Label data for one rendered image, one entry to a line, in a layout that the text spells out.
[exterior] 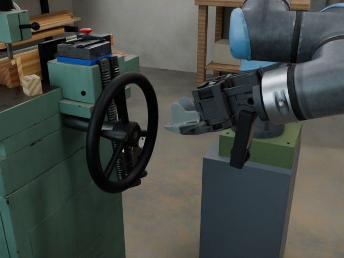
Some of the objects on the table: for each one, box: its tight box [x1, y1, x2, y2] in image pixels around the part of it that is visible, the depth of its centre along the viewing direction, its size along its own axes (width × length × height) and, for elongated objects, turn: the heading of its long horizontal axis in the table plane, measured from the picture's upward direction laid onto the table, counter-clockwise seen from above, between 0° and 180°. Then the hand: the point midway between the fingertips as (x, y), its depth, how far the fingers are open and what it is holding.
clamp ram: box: [38, 37, 66, 79], centre depth 100 cm, size 9×8×9 cm
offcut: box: [21, 74, 42, 96], centre depth 89 cm, size 4×3×4 cm
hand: (171, 129), depth 76 cm, fingers closed
